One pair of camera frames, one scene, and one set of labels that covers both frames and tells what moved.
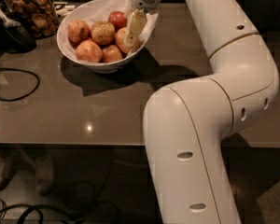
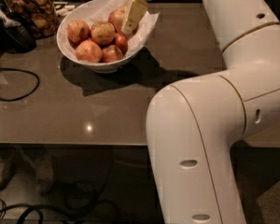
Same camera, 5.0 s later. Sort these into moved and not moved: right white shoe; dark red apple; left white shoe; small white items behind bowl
Moved: dark red apple
Not moved: left white shoe; small white items behind bowl; right white shoe
